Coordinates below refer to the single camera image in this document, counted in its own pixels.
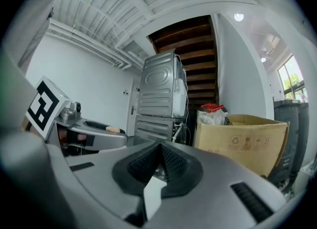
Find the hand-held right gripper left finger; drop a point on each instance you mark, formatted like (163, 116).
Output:
(99, 188)

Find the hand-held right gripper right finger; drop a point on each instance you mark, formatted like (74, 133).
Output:
(210, 198)

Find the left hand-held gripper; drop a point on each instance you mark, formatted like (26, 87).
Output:
(43, 104)

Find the person's left hand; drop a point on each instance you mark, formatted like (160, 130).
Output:
(80, 137)

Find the white door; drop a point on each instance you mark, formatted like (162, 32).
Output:
(133, 109)

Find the small silver laundry machine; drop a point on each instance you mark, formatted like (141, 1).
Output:
(153, 130)

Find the brown cardboard box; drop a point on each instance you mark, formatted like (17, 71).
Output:
(237, 141)

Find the large silver laundry machine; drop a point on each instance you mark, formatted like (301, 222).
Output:
(158, 84)

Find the white plastic bag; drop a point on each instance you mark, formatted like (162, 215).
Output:
(211, 115)

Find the white ceiling pipes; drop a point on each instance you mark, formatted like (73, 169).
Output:
(99, 47)

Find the person's white shirt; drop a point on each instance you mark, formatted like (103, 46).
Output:
(17, 124)

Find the dark grey plastic bin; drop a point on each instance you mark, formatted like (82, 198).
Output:
(289, 133)

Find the brown wooden staircase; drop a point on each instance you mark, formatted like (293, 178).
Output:
(198, 57)

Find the window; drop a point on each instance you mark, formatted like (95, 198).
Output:
(292, 79)

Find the round ceiling lamp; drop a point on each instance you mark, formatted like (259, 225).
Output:
(238, 16)
(263, 59)

